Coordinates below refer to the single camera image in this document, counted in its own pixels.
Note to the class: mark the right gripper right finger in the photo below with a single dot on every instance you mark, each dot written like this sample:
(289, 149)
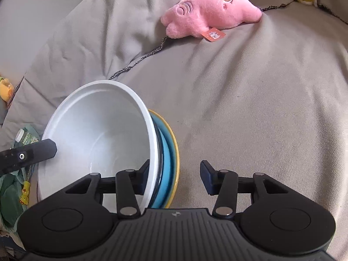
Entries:
(224, 185)

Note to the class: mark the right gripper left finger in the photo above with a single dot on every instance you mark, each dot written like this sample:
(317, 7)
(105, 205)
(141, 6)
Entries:
(130, 183)

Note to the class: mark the blue enamel bowl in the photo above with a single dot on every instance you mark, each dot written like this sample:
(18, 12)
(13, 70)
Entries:
(161, 152)

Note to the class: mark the yellow-rimmed white bowl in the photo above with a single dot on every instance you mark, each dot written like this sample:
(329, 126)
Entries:
(171, 164)

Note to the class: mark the white paper cup bowl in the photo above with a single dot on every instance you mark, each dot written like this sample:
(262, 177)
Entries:
(102, 127)

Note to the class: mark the vitamin gummy bottle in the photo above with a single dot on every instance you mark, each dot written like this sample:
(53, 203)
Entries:
(24, 137)

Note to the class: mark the yellow duck plush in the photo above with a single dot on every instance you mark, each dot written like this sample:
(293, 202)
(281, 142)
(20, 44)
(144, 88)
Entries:
(6, 89)

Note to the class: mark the beige sofa cover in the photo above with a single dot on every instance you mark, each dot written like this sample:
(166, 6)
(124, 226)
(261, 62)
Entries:
(268, 97)

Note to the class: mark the pink plush toy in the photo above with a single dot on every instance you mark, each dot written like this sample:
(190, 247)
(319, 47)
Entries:
(195, 17)

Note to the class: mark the yellow charm keychain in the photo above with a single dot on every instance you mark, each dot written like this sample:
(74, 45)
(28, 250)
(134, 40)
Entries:
(24, 198)

